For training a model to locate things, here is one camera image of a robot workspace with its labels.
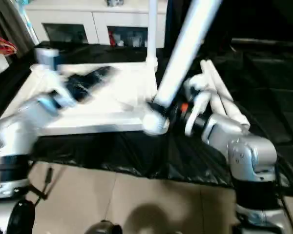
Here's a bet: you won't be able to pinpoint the white plastic table top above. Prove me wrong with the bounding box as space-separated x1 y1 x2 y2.
0 59 169 136

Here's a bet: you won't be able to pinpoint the white plastic table leg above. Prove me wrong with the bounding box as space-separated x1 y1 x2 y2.
200 60 227 115
205 59 250 131
141 0 223 136
146 0 159 71

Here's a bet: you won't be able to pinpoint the white cabinet with glass doors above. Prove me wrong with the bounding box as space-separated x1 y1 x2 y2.
24 3 167 48

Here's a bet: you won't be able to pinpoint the large black box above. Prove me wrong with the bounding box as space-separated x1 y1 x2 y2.
166 0 232 64

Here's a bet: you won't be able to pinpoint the black plastic mat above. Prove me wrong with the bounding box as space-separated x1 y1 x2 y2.
0 41 293 188

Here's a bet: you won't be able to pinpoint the grey curtain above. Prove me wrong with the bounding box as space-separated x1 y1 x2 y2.
0 0 39 49

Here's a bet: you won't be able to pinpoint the red wire hangers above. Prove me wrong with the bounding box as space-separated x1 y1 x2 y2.
0 34 17 56

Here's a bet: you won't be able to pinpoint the black folding table frame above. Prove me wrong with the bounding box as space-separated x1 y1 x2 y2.
29 168 64 200

